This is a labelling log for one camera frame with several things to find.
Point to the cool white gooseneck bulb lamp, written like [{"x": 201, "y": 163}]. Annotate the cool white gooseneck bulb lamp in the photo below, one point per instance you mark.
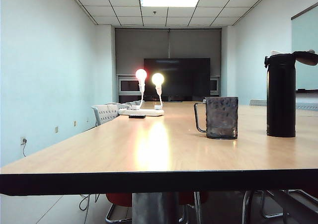
[{"x": 141, "y": 75}]

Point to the wall outlet with plug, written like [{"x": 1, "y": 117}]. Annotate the wall outlet with plug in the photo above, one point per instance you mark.
[{"x": 23, "y": 140}]

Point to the grey framed wall cabinet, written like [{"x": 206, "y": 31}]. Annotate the grey framed wall cabinet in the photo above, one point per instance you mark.
[
  {"x": 126, "y": 85},
  {"x": 214, "y": 85}
]

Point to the grey diagonal table strut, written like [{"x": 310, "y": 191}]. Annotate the grey diagonal table strut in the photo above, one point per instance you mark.
[{"x": 293, "y": 204}]

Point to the black flat television screen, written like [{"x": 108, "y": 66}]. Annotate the black flat television screen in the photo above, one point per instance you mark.
[{"x": 183, "y": 77}]

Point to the long white power strip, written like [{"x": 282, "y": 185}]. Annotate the long white power strip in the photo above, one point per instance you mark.
[{"x": 144, "y": 112}]

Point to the white plastic perforated chair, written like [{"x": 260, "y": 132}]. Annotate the white plastic perforated chair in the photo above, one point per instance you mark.
[{"x": 104, "y": 114}]

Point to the chrome tube chair frame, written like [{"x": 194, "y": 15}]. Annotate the chrome tube chair frame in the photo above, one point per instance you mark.
[{"x": 245, "y": 209}]

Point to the small black flat device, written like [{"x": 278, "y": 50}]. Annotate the small black flat device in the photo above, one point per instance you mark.
[{"x": 136, "y": 116}]

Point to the red chair chrome legs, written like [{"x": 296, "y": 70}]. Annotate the red chair chrome legs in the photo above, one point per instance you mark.
[
  {"x": 119, "y": 199},
  {"x": 186, "y": 198},
  {"x": 313, "y": 191}
]

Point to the black thermos cup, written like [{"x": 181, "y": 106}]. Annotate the black thermos cup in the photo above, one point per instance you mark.
[{"x": 280, "y": 97}]

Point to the grey metal table pedestal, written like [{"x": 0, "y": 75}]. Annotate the grey metal table pedestal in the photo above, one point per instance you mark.
[{"x": 149, "y": 209}]

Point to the translucent grey textured mug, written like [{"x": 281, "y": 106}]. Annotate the translucent grey textured mug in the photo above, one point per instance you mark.
[{"x": 221, "y": 117}]

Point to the warm yellow gooseneck bulb lamp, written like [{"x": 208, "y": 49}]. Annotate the warm yellow gooseneck bulb lamp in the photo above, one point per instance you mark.
[{"x": 158, "y": 79}]

